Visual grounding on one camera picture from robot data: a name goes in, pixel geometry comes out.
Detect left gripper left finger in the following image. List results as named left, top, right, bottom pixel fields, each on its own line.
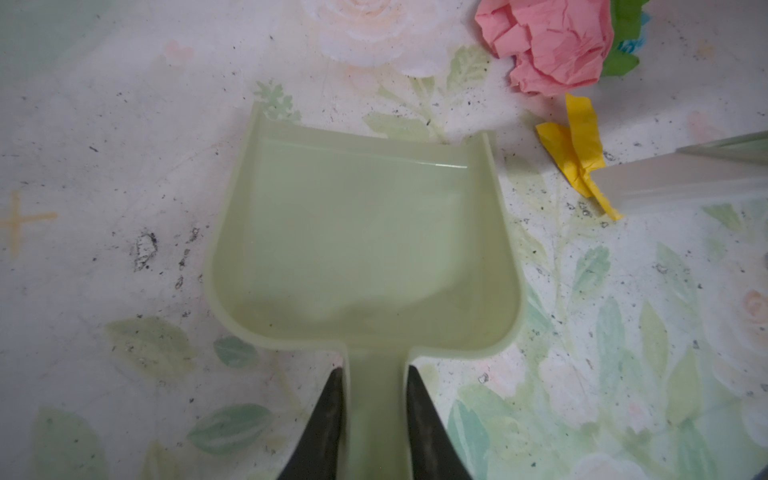
left=277, top=367, right=344, bottom=480

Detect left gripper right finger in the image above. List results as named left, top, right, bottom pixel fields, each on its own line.
left=406, top=365, right=471, bottom=480

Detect green plastic dustpan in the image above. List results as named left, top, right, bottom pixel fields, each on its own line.
left=203, top=108, right=525, bottom=479

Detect green hand brush white bristles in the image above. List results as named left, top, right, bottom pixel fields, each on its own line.
left=591, top=131, right=767, bottom=215

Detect yellow paper scrap centre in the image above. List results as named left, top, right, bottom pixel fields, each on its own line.
left=535, top=93, right=623, bottom=221

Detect large pink paper scrap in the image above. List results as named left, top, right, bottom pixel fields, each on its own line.
left=474, top=0, right=614, bottom=96

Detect green paper scrap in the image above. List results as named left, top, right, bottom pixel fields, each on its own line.
left=601, top=0, right=647, bottom=78

